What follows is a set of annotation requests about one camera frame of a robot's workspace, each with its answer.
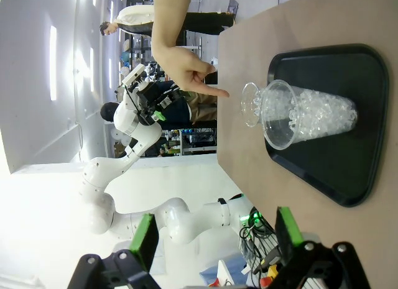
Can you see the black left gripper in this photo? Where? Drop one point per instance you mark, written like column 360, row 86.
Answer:
column 161, row 99

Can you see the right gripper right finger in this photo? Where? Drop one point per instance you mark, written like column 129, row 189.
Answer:
column 287, row 230

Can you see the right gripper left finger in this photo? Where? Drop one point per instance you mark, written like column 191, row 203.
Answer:
column 144, row 239

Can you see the clear plastic cup with ice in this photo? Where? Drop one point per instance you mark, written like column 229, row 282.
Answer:
column 326, row 115

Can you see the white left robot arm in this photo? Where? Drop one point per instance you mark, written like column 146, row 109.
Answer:
column 143, row 136

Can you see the person's right forearm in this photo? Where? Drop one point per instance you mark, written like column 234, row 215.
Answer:
column 168, row 18

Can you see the person's right hand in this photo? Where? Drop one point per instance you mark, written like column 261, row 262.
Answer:
column 177, row 65

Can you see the background shelf with bottles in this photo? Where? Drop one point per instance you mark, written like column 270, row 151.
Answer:
column 186, row 143

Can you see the red emergency stop button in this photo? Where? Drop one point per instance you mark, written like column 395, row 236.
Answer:
column 269, row 276

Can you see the black plastic tray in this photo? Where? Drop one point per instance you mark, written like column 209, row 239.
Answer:
column 342, row 164

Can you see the bystander white shirt black trousers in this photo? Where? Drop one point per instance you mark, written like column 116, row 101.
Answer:
column 136, row 17

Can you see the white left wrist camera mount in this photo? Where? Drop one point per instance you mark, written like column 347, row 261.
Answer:
column 133, row 74

